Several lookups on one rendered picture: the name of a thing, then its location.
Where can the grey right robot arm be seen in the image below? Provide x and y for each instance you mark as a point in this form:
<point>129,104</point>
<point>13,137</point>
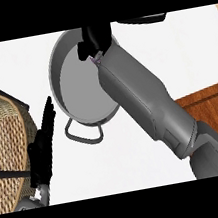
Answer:
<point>147,101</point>

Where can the brown wooden cutting board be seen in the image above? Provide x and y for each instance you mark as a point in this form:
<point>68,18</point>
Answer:
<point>216,112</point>

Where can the grey metal pot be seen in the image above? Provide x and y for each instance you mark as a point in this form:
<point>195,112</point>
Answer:
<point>76,86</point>

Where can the black flat object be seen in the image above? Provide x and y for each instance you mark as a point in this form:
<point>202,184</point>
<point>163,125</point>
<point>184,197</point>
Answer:
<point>142,19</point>

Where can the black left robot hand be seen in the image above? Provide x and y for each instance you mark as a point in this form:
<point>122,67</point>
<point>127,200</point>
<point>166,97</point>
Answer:
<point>43,146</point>

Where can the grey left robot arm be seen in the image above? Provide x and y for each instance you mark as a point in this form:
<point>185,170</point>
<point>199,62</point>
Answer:
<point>35,199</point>

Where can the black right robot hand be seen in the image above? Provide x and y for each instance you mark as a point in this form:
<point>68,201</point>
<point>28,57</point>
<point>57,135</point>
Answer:
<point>95,39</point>

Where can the woven wicker basket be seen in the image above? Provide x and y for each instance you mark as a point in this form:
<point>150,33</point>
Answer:
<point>6,149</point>

